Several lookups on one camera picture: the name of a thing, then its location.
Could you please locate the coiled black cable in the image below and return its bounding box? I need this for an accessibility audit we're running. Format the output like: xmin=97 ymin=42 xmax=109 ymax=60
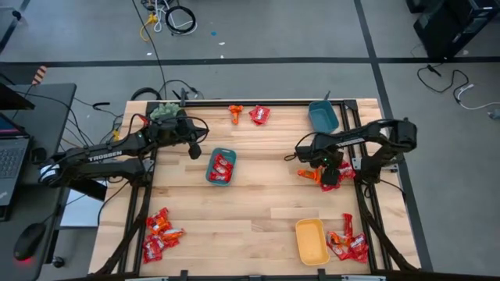
xmin=164 ymin=5 xmax=198 ymax=36

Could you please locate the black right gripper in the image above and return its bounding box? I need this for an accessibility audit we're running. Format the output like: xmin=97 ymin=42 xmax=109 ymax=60
xmin=295 ymin=136 xmax=345 ymax=187

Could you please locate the black headphone-shaped cable loop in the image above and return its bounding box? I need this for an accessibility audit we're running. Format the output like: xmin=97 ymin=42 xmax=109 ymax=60
xmin=130 ymin=87 xmax=163 ymax=101

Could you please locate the dark blue plastic bin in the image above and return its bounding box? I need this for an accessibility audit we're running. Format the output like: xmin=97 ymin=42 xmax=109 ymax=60
xmin=307 ymin=100 xmax=340 ymax=137

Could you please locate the black desk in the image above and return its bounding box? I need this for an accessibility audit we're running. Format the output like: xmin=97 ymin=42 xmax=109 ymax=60
xmin=0 ymin=83 xmax=109 ymax=281

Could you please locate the yellow power cable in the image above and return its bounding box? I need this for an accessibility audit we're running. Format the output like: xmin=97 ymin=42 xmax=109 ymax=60
xmin=139 ymin=12 xmax=159 ymax=42

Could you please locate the orange black striped object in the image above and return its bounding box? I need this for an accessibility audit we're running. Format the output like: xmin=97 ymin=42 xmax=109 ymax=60
xmin=30 ymin=65 xmax=48 ymax=86

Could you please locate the white cable with plug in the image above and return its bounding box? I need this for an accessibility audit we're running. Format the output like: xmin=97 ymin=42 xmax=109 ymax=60
xmin=452 ymin=82 xmax=500 ymax=112

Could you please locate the black clamp with cable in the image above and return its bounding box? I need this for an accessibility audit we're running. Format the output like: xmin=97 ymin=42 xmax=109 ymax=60
xmin=157 ymin=79 xmax=205 ymax=101

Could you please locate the small black puck device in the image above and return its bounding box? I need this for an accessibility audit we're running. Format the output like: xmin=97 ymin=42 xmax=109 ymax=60
xmin=30 ymin=147 xmax=48 ymax=165

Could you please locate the green plant in white pot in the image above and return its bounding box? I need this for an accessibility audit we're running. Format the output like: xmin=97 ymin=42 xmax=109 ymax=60
xmin=149 ymin=101 xmax=183 ymax=122

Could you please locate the black monitor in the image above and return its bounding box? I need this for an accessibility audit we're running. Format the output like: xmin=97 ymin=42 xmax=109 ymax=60
xmin=0 ymin=83 xmax=36 ymax=112

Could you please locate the black cable with plug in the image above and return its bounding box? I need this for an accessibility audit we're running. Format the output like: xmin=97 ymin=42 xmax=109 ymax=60
xmin=416 ymin=63 xmax=470 ymax=94

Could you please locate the yellow plastic bin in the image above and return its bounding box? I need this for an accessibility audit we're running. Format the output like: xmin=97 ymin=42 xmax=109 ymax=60
xmin=295 ymin=218 xmax=331 ymax=267

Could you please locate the black metal table frame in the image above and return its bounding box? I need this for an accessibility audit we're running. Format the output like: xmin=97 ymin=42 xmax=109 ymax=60
xmin=91 ymin=99 xmax=421 ymax=281

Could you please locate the black equipment case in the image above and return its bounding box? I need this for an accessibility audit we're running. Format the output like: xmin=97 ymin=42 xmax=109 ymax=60
xmin=405 ymin=0 xmax=500 ymax=60

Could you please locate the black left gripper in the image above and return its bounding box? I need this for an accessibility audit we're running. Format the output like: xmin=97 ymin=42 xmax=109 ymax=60
xmin=148 ymin=116 xmax=209 ymax=160

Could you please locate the black computer mouse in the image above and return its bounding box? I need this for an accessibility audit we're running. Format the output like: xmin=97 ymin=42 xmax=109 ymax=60
xmin=12 ymin=222 xmax=47 ymax=262

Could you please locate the grey metal mounting plate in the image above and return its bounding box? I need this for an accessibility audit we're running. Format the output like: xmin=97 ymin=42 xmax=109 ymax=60
xmin=350 ymin=156 xmax=371 ymax=172

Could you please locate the grey laptop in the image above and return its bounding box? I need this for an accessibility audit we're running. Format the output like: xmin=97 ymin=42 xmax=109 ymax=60
xmin=0 ymin=112 xmax=32 ymax=208

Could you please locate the long black cable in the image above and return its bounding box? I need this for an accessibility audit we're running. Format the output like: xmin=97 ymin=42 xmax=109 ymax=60
xmin=130 ymin=0 xmax=168 ymax=101

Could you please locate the teal green plastic bin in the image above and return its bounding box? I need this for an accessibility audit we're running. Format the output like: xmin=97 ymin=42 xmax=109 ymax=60
xmin=205 ymin=147 xmax=238 ymax=187

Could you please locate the white floor cable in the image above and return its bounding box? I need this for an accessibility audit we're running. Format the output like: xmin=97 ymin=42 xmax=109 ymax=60
xmin=152 ymin=0 xmax=196 ymax=36

